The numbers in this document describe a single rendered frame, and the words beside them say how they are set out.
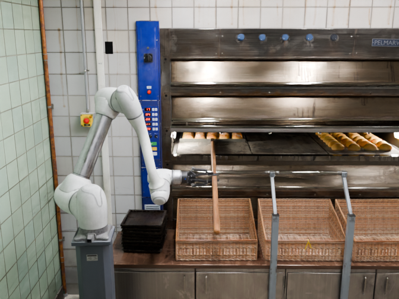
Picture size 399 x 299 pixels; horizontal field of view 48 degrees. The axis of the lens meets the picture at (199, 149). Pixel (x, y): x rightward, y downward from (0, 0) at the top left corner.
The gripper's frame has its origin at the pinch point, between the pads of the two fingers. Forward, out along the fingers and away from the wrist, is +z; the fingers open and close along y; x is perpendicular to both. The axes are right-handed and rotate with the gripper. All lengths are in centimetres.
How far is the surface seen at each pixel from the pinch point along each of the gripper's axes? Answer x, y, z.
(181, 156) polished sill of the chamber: -56, 2, -23
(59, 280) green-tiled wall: -48, 102, -121
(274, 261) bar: 4, 56, 39
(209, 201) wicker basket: -52, 36, -2
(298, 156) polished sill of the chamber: -56, 2, 65
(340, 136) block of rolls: -101, -3, 108
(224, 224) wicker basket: -47, 53, 9
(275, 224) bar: 4.3, 29.9, 39.2
